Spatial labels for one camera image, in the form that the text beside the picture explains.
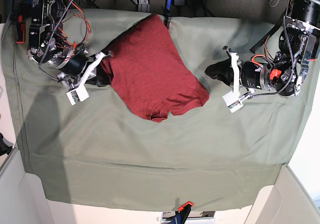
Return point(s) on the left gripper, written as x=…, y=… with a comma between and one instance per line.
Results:
x=251, y=76

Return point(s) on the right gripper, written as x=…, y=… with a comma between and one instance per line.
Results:
x=71, y=64

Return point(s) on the red T-shirt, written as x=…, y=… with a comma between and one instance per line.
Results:
x=149, y=75

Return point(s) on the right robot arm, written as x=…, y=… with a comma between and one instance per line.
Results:
x=49, y=47

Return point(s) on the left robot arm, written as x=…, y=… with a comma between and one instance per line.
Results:
x=280, y=61

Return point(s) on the green table cloth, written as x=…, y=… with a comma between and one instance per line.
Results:
x=98, y=153

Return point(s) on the left orange black clamp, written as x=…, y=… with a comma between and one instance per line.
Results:
x=19, y=30

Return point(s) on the bottom blue orange clamp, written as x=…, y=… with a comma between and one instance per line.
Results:
x=182, y=213

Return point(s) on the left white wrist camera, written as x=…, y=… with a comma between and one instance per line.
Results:
x=234, y=100

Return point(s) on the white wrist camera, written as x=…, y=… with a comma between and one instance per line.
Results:
x=79, y=93
x=234, y=100

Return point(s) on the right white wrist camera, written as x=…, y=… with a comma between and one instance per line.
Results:
x=79, y=93

